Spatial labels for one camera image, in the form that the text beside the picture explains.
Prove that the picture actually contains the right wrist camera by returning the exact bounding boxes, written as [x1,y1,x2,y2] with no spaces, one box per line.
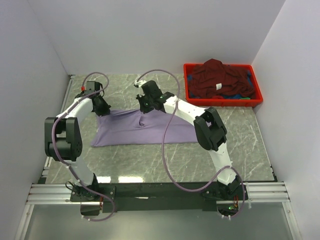
[133,80,163,99]

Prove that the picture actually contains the lavender t shirt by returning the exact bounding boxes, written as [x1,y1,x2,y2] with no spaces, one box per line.
[91,109,198,147]

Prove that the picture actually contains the red plastic bin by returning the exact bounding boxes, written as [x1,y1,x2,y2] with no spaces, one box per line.
[183,63,263,108]

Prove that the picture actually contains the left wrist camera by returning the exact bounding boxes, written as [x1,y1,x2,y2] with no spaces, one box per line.
[81,81,103,96]

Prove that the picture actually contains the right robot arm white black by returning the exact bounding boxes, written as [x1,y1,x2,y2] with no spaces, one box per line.
[136,92,241,200]

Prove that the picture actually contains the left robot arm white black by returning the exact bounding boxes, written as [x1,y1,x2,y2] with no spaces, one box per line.
[44,94,111,201]

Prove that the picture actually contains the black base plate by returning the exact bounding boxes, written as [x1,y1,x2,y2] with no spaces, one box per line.
[69,181,250,216]

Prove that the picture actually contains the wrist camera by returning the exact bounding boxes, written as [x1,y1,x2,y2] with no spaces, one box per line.
[81,81,103,96]
[133,80,163,99]

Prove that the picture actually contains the dark red t shirt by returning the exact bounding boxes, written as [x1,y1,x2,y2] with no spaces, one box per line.
[188,58,255,99]

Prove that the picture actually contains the aluminium front rail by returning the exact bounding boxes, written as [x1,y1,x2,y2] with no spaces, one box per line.
[26,182,291,205]

